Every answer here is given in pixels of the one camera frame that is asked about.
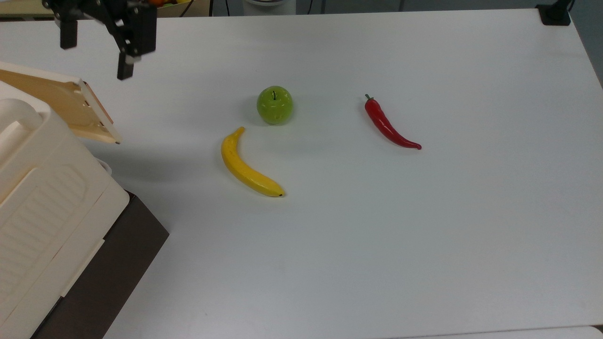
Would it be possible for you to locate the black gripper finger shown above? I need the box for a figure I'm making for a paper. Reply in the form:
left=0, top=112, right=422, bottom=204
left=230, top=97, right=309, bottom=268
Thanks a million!
left=116, top=51, right=136, bottom=81
left=59, top=19, right=79, bottom=50

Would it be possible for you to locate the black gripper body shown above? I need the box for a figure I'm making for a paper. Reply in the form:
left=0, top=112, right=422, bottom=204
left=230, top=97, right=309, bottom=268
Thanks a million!
left=42, top=0, right=157, bottom=58

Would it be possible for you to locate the cream cabinet door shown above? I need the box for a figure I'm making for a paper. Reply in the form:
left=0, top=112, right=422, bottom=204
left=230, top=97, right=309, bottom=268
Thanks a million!
left=0, top=61, right=122, bottom=145

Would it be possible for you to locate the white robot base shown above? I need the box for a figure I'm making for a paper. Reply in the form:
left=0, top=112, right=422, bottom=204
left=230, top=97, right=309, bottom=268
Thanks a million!
left=242, top=0, right=297, bottom=16

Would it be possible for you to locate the cream plastic cabinet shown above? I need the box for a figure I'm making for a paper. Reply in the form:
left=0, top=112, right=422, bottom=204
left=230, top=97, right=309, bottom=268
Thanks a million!
left=0, top=81, right=130, bottom=339

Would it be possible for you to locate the light wooden side table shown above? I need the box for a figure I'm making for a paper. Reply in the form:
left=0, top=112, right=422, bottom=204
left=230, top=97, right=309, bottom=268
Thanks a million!
left=0, top=0, right=56, bottom=18

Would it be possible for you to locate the yellow banana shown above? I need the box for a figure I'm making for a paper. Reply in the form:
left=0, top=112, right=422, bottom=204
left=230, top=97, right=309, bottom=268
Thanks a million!
left=220, top=126, right=286, bottom=198

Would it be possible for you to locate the green apple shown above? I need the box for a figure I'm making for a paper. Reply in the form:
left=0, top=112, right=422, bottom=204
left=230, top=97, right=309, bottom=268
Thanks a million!
left=256, top=85, right=293, bottom=126

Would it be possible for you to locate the dark brown base box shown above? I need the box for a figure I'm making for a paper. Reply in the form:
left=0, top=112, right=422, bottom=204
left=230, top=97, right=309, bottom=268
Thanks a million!
left=30, top=190, right=170, bottom=339

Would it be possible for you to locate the red chili pepper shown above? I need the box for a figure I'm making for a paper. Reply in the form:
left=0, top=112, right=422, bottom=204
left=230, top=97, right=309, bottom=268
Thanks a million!
left=364, top=94, right=423, bottom=151

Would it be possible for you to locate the black clamp mount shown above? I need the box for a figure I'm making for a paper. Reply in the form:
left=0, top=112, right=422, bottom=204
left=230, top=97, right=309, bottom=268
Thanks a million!
left=536, top=0, right=574, bottom=26

